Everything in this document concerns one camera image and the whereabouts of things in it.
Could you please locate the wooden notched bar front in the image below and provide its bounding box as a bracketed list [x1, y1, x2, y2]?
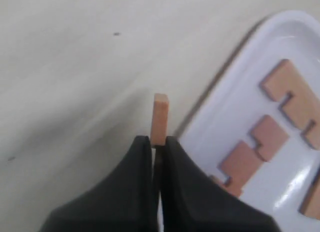
[260, 59, 320, 150]

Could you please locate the wooden notched bar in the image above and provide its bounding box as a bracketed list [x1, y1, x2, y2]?
[208, 114, 289, 197]
[260, 59, 320, 150]
[150, 93, 170, 146]
[299, 171, 320, 220]

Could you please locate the white plastic tray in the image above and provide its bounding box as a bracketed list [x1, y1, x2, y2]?
[179, 11, 320, 231]

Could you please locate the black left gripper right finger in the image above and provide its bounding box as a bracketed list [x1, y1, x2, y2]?
[161, 136, 280, 231]

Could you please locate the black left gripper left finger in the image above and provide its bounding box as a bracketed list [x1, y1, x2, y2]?
[41, 136, 158, 231]

